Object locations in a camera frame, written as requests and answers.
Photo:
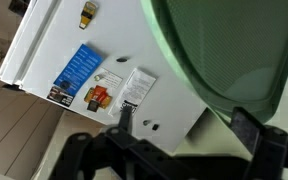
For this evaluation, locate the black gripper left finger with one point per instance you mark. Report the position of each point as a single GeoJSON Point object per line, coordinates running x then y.
{"type": "Point", "coordinates": [125, 118]}

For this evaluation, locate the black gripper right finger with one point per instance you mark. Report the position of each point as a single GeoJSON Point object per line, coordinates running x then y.
{"type": "Point", "coordinates": [267, 143]}

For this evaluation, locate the green waste bin lid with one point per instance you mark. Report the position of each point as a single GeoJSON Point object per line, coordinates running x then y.
{"type": "Point", "coordinates": [230, 50]}

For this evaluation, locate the blue printed paper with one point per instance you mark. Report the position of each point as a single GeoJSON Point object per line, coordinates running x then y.
{"type": "Point", "coordinates": [79, 68]}

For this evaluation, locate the small grey round magnet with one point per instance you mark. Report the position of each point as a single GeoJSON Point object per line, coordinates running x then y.
{"type": "Point", "coordinates": [146, 122]}

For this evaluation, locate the small black square magnet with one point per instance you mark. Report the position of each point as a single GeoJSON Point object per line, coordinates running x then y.
{"type": "Point", "coordinates": [155, 127]}

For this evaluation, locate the white printed paper sheet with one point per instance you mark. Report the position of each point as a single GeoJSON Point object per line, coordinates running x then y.
{"type": "Point", "coordinates": [135, 88]}

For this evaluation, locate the orange fridge magnet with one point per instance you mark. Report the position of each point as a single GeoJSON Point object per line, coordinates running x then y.
{"type": "Point", "coordinates": [99, 95]}

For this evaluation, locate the small white card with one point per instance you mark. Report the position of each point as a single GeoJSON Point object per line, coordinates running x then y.
{"type": "Point", "coordinates": [112, 80]}

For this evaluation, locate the small black oval magnet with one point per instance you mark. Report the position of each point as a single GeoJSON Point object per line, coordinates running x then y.
{"type": "Point", "coordinates": [122, 60]}

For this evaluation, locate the black red card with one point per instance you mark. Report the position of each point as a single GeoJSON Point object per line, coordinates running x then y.
{"type": "Point", "coordinates": [60, 96]}

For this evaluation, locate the white refrigerator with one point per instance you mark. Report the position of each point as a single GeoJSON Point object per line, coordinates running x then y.
{"type": "Point", "coordinates": [124, 33]}

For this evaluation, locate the yellow bottle opener magnet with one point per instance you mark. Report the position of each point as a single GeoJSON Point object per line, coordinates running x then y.
{"type": "Point", "coordinates": [88, 15]}

